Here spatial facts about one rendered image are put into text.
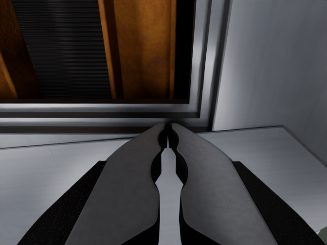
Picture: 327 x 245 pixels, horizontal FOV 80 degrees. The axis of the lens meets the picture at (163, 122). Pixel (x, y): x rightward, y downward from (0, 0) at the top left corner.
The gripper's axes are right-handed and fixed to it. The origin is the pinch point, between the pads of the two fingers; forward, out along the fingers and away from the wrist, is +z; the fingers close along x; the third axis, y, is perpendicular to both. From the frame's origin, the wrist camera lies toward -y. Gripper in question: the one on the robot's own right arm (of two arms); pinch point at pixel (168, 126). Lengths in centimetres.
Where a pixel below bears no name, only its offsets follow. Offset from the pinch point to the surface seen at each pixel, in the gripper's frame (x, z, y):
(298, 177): 10.2, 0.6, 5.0
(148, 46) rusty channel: -2.4, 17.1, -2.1
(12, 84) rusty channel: -19.0, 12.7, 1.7
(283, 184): 9.3, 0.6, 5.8
